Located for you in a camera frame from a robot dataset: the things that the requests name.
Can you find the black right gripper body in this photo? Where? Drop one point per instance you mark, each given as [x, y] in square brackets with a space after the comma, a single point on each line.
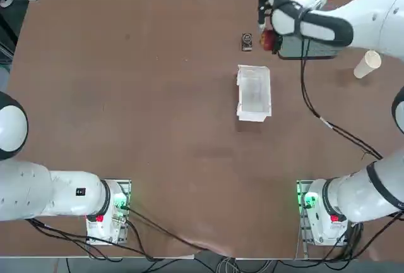
[263, 2]

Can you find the red apple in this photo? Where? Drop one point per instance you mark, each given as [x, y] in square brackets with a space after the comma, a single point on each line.
[267, 40]

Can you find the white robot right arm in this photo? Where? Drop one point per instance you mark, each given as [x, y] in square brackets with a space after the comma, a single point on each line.
[372, 17]

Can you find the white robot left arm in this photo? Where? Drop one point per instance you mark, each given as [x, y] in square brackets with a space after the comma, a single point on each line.
[69, 194]

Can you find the gray tray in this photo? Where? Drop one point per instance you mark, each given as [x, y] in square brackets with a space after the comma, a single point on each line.
[315, 52]

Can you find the white plastic box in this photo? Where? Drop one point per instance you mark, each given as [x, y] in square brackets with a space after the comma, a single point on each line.
[254, 96]

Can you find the small black printed packet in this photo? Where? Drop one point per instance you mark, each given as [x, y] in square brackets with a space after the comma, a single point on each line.
[247, 44]

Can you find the cream paper cup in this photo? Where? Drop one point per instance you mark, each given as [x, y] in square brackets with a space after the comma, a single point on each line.
[366, 64]

